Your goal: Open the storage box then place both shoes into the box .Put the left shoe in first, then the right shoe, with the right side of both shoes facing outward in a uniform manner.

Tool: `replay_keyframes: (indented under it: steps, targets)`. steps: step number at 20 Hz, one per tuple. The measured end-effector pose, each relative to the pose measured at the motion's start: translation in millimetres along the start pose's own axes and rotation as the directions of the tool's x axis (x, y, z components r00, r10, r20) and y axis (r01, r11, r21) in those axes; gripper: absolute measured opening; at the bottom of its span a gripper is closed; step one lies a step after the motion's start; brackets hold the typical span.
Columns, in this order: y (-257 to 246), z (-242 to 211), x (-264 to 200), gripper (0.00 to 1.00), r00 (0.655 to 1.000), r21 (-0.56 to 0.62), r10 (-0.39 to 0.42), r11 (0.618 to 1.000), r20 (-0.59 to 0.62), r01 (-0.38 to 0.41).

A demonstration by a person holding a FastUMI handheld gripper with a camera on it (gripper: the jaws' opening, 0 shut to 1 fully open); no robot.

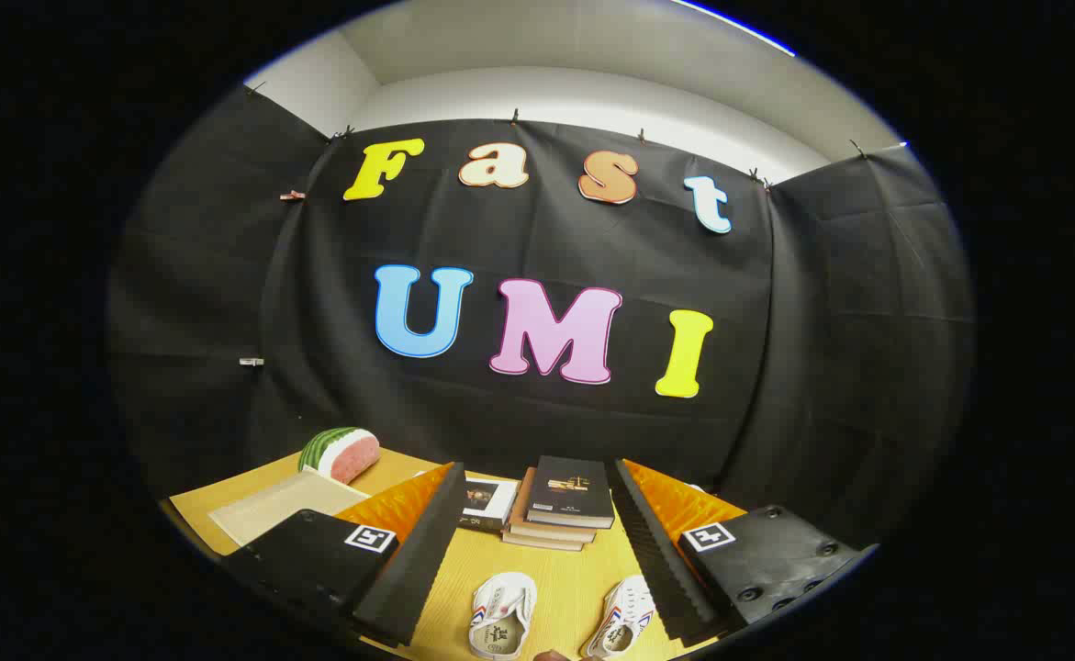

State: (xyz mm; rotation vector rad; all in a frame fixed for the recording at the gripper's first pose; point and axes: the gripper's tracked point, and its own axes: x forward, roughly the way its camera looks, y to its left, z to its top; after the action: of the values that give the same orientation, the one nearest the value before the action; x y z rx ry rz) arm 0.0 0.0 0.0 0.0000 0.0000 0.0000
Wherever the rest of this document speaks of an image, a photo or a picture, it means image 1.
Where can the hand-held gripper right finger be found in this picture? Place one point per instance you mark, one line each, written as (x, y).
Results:
(661, 569)

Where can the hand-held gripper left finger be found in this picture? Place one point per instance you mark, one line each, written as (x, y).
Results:
(408, 569)

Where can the white canvas shoe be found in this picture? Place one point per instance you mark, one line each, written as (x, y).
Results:
(627, 610)
(500, 615)

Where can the beige fabric storage box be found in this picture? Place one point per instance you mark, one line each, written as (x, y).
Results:
(280, 505)

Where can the white portrait cover book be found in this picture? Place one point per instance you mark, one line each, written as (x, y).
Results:
(487, 500)

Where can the watermelon slice plush toy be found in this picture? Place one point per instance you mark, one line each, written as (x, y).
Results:
(353, 456)

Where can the thick book under stack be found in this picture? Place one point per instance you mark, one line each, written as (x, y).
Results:
(537, 543)

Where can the brown cover book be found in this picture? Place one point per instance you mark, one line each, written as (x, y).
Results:
(520, 500)

